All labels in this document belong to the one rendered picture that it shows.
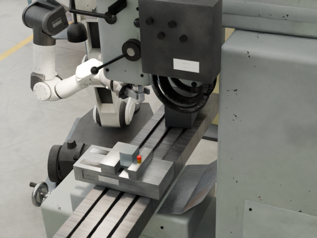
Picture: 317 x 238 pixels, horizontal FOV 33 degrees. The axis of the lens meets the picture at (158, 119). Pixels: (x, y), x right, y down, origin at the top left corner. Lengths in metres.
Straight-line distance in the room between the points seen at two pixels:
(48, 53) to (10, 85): 2.74
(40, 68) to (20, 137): 1.97
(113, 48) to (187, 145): 0.63
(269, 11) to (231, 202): 0.62
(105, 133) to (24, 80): 2.11
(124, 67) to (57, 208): 0.76
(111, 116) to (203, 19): 1.59
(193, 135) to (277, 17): 0.90
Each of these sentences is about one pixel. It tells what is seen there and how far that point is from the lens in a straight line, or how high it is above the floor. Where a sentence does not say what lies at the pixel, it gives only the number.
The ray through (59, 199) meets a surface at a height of 0.71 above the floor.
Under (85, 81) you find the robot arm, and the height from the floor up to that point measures 1.19.
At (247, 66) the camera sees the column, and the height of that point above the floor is 1.51.
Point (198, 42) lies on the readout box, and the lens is 1.35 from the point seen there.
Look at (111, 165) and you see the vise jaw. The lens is 1.96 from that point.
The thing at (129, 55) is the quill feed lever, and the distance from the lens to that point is 1.74.
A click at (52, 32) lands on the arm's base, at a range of 2.16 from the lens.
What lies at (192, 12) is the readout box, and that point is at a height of 1.70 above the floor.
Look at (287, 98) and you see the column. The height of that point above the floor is 1.43.
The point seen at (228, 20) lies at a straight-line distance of 1.59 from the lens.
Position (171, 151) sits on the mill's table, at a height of 0.89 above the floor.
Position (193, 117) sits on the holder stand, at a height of 0.95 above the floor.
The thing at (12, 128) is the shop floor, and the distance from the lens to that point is 4.27.
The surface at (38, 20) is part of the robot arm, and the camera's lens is 2.17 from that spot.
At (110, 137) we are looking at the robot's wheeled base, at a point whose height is 0.57.
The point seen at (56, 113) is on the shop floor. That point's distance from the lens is 4.37.
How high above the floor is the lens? 2.16
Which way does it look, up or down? 31 degrees down
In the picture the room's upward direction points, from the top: 3 degrees counter-clockwise
